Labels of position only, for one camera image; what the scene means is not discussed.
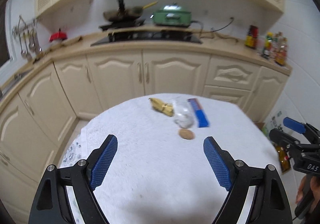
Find dark soy sauce bottle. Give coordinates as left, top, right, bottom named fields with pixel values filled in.
left=245, top=25, right=259, bottom=50

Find black frying pan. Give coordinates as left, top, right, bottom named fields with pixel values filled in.
left=103, top=0, right=158, bottom=22

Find person right hand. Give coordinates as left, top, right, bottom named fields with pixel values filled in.
left=295, top=175, right=319, bottom=223

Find blue snack bar wrapper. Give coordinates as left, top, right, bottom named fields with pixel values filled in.
left=188, top=98, right=210, bottom=128

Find gold foil wrapper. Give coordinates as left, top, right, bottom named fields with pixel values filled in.
left=149, top=98, right=174, bottom=117

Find small crumpled plastic ball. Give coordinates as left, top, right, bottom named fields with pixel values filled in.
left=172, top=96, right=194, bottom=129

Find cream base cabinets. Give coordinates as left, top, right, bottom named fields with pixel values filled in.
left=1, top=39, right=290, bottom=223

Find hanging utensil rack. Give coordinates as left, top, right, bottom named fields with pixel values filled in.
left=12, top=15, right=43, bottom=64

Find black gas stove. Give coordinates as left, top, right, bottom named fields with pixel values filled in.
left=91, top=25, right=203, bottom=47

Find yellow cap seasoning bottle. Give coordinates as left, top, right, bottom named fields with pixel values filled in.
left=261, top=32, right=273, bottom=59

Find red pot lid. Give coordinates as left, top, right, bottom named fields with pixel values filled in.
left=49, top=29, right=67, bottom=43

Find white rice bag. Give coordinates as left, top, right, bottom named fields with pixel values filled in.
left=262, top=110, right=287, bottom=137

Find green electric cooker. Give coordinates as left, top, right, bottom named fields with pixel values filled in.
left=151, top=3, right=192, bottom=27

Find brown round cookie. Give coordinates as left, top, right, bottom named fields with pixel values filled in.
left=178, top=129, right=195, bottom=140

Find orange label condiment bottle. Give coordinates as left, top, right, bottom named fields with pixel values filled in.
left=274, top=32, right=287, bottom=66

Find black power cable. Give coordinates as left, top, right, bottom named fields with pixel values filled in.
left=191, top=16, right=239, bottom=43

